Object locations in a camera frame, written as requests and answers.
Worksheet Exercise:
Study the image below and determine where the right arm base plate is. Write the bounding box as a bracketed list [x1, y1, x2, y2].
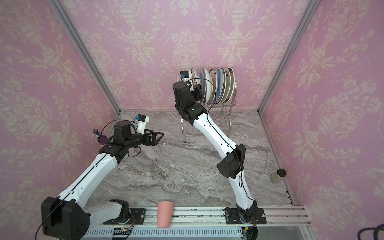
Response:
[223, 207, 267, 225]

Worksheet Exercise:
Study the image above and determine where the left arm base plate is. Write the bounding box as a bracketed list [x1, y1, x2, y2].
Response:
[103, 208, 146, 226]

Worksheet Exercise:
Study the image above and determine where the aluminium front rail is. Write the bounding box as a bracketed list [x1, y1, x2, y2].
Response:
[52, 205, 316, 240]

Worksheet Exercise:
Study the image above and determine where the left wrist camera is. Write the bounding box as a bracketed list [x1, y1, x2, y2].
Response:
[136, 114, 150, 135]

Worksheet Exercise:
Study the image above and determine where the cream floral painted plate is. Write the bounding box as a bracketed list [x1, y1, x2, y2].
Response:
[227, 68, 232, 103]

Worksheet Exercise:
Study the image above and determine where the orange sunburst plate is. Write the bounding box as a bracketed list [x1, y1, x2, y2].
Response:
[191, 68, 201, 86]
[213, 70, 221, 104]

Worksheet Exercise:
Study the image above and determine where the pink cup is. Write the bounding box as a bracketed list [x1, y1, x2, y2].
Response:
[157, 201, 174, 229]

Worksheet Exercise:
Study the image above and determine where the blue cream striped plate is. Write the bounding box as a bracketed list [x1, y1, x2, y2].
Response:
[200, 68, 212, 105]
[217, 68, 226, 104]

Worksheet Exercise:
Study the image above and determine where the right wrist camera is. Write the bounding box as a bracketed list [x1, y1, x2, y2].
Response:
[180, 70, 192, 82]

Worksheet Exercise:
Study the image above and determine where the black white flower pattern plate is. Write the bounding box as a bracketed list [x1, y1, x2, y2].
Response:
[209, 69, 217, 104]

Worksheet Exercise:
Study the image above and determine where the green red rimmed white plate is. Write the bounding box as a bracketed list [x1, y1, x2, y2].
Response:
[228, 68, 236, 101]

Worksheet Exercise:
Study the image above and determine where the blue cream striped plate front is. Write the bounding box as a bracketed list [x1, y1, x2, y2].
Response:
[200, 68, 212, 105]

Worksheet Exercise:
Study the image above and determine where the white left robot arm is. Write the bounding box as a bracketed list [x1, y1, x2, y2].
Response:
[38, 117, 165, 240]

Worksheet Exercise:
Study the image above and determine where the stainless steel dish rack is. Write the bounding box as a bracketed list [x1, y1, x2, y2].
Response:
[188, 79, 238, 135]

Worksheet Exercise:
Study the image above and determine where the purple drink bottle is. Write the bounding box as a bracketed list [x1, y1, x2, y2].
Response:
[93, 129, 108, 145]

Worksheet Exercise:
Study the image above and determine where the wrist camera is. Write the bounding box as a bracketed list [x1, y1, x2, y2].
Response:
[180, 70, 192, 82]
[136, 114, 150, 135]

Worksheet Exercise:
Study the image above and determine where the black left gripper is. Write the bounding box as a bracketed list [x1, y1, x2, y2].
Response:
[124, 128, 164, 150]

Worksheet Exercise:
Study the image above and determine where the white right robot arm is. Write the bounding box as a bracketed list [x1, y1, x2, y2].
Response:
[173, 81, 258, 224]

